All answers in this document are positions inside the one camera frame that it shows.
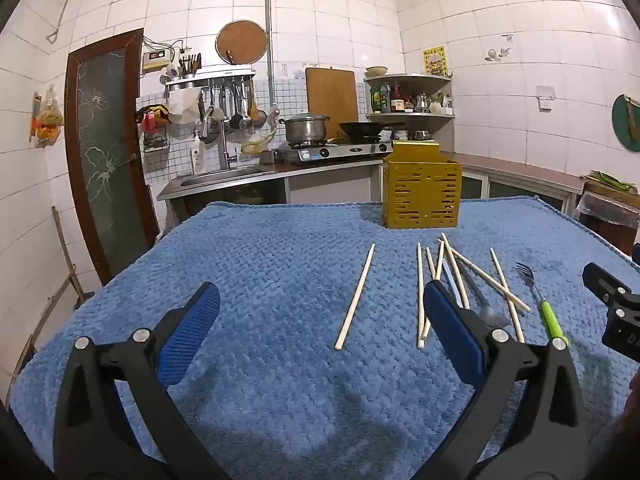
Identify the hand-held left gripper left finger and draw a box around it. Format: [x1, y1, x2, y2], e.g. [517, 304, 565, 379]
[52, 281, 231, 480]

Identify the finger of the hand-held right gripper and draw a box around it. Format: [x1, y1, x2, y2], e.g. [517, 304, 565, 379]
[582, 262, 640, 313]

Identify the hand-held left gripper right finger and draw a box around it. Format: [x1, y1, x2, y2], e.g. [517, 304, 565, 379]
[417, 280, 591, 480]

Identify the metal spoon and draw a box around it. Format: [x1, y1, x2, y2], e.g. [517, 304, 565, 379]
[457, 260, 510, 328]

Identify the silver metal utensil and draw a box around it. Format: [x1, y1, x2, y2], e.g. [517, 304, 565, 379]
[441, 260, 466, 308]

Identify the green handled fork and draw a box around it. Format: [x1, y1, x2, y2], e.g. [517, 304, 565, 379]
[516, 262, 568, 348]

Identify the yellow perforated utensil holder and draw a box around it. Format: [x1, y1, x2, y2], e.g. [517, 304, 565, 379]
[382, 141, 462, 230]

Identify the person's right hand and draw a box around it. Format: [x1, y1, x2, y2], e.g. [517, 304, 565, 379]
[617, 372, 640, 438]

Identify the plastic covered cardboard box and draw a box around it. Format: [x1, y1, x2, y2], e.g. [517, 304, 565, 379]
[575, 172, 640, 256]

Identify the blue knitted blanket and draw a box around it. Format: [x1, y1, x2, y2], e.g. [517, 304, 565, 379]
[10, 197, 640, 480]

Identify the glass door cabinet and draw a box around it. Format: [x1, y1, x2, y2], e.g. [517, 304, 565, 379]
[460, 167, 583, 213]

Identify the wooden broomstick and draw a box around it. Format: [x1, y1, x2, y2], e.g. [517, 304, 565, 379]
[50, 205, 86, 306]

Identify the steel sink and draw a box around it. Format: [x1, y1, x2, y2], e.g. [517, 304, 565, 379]
[180, 165, 273, 188]

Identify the brown kitchen counter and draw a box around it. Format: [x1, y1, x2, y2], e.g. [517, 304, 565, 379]
[157, 152, 586, 201]

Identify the green round board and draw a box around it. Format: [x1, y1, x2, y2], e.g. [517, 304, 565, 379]
[612, 94, 640, 153]

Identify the brown frosted glass door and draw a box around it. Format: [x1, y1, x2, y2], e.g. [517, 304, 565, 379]
[65, 29, 161, 286]

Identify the steel gas stove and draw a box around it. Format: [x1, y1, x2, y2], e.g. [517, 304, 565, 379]
[277, 140, 395, 165]

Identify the black wok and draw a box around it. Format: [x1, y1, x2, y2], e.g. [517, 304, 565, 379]
[339, 120, 406, 142]

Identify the hanging metal ladle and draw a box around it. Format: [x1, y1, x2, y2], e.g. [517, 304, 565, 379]
[230, 82, 252, 130]

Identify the red and yellow cloth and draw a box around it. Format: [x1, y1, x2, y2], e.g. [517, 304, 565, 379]
[136, 104, 171, 133]

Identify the white hanging cloth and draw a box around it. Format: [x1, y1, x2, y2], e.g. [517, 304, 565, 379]
[167, 89, 203, 126]

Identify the hanging wooden spatula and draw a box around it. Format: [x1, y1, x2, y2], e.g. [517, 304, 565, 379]
[247, 80, 262, 122]

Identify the steel cooking pot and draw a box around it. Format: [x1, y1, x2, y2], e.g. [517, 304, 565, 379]
[279, 113, 332, 143]

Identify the grey corner shelf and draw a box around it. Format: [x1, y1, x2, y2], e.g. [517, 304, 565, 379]
[363, 72, 457, 153]

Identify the hanging plastic bag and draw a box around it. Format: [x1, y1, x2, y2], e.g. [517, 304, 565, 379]
[30, 90, 65, 148]

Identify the steel cutlery cup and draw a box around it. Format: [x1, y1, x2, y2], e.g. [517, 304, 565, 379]
[177, 52, 202, 79]

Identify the wooden cutting board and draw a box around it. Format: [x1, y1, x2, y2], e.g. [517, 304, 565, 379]
[305, 67, 359, 126]

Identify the white control box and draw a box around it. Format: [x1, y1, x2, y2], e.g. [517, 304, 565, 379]
[141, 49, 173, 73]

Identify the yellow hose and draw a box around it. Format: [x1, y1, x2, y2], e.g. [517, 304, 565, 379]
[241, 127, 278, 156]

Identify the steel wall utensil rack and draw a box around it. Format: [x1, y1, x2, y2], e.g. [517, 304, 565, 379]
[165, 66, 257, 92]

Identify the cartoon wall sticker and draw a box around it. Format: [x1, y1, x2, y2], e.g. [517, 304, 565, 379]
[484, 32, 515, 63]

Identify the yellow wall poster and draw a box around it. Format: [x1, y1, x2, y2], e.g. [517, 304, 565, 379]
[421, 45, 448, 77]

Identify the vertical grey wall pipe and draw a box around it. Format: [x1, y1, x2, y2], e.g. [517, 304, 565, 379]
[264, 0, 275, 81]

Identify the bent grey wall pipe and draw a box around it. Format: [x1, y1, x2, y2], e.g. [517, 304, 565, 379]
[47, 0, 108, 43]

